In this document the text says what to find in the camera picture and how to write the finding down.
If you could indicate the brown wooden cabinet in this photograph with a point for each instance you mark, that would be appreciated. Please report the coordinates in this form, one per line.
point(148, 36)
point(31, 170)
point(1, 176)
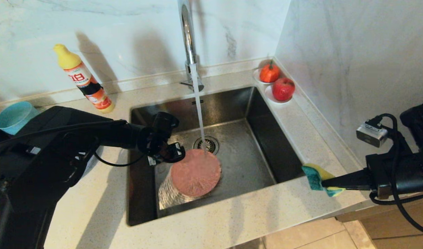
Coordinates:
point(398, 228)

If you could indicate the stainless steel sink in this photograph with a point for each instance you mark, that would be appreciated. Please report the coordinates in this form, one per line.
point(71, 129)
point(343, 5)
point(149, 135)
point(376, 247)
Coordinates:
point(249, 166)

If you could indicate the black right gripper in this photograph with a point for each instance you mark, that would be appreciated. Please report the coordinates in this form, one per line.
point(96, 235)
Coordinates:
point(381, 174)

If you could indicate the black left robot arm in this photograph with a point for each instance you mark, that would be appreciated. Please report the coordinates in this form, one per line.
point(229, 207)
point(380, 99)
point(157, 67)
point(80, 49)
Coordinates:
point(42, 162)

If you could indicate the chrome faucet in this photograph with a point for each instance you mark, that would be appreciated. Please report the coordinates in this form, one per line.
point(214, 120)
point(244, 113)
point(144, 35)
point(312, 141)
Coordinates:
point(188, 38)

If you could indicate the pink plate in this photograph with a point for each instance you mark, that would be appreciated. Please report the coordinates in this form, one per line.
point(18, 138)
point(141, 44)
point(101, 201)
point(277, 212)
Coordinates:
point(196, 173)

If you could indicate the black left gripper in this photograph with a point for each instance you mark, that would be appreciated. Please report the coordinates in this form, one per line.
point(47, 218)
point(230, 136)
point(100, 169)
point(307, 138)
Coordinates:
point(161, 152)

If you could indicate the small white dish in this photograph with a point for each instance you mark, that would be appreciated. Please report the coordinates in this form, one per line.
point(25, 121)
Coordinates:
point(272, 98)
point(255, 75)

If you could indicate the clear water stream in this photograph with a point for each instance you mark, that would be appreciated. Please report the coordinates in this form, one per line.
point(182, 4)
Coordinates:
point(198, 107)

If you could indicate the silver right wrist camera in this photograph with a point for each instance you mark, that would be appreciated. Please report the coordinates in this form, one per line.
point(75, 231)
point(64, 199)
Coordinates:
point(372, 133)

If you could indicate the blue bowl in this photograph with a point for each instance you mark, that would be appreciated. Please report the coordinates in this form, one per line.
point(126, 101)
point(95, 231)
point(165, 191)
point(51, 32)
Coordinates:
point(12, 117)

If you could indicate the orange detergent bottle yellow cap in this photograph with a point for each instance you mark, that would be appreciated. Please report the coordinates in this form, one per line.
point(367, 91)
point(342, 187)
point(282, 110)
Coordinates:
point(81, 77)

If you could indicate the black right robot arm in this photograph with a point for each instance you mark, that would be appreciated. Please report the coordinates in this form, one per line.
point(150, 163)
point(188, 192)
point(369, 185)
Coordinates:
point(419, 166)

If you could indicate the yellow green sponge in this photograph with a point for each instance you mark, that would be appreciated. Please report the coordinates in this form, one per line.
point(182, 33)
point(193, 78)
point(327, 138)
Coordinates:
point(313, 178)

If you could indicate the red toy apple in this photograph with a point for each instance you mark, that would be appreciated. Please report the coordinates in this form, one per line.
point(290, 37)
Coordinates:
point(283, 89)

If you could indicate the orange toy persimmon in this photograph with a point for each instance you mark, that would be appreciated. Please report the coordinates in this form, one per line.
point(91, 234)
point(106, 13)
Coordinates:
point(269, 73)

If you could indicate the metal sink drain strainer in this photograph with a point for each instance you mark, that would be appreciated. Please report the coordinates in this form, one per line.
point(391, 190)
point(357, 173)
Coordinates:
point(211, 143)

